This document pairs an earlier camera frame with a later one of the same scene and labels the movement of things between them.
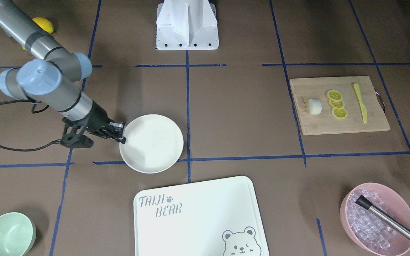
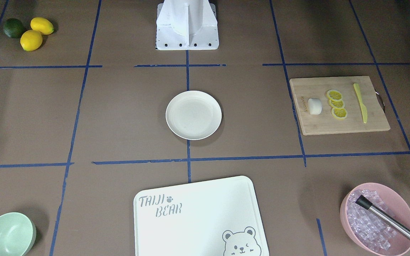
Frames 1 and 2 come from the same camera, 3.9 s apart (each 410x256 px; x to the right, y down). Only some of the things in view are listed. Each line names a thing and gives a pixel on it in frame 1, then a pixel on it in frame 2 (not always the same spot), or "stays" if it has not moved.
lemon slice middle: x=338 y=104 stays
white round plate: x=154 y=143 → x=194 y=115
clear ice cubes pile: x=369 y=229 stays
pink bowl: x=397 y=206 stays
